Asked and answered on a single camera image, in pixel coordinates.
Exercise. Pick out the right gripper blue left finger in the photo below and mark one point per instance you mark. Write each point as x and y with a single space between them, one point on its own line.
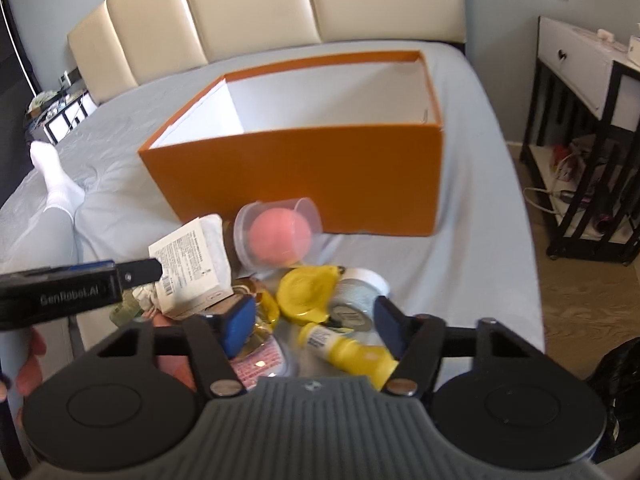
214 340

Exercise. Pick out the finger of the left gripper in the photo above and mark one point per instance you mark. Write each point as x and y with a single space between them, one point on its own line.
137 273

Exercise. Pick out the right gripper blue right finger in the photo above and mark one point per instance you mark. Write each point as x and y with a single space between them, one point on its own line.
415 342

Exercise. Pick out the green liquid bottle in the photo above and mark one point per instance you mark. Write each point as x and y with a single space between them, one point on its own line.
134 303

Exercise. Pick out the pink labelled tin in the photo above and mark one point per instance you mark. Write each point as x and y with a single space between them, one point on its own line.
270 360

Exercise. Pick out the white cloth pouch with label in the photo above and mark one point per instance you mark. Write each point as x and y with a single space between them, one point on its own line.
196 270

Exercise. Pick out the white lidded cream jar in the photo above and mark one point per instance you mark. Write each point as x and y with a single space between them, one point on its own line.
353 299

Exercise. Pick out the yellow tape measure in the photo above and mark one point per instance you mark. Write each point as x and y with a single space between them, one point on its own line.
304 293

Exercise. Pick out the pink sponge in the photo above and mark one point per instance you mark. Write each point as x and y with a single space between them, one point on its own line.
276 235

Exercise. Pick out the person's left hand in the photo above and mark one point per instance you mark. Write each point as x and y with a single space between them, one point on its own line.
30 375

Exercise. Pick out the light blue bed sheet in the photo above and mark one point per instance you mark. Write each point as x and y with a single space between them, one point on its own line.
479 262

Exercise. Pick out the white socked foot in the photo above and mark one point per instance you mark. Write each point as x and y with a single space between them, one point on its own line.
63 192

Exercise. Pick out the left side shelf table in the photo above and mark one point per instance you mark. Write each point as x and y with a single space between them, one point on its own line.
52 115

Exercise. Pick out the orange cardboard box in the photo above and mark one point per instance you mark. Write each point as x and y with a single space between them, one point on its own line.
360 134

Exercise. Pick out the white black nightstand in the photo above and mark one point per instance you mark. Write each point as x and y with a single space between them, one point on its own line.
581 144

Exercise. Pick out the cream padded headboard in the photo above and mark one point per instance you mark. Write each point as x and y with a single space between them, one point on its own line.
123 44

